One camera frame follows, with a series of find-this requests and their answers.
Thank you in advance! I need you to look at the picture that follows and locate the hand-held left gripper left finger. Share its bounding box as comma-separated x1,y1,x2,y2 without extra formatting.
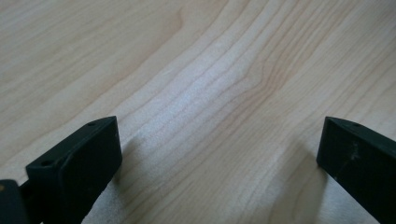
25,116,123,224

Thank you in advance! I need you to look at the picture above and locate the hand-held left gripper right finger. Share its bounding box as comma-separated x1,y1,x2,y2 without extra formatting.
316,116,396,224

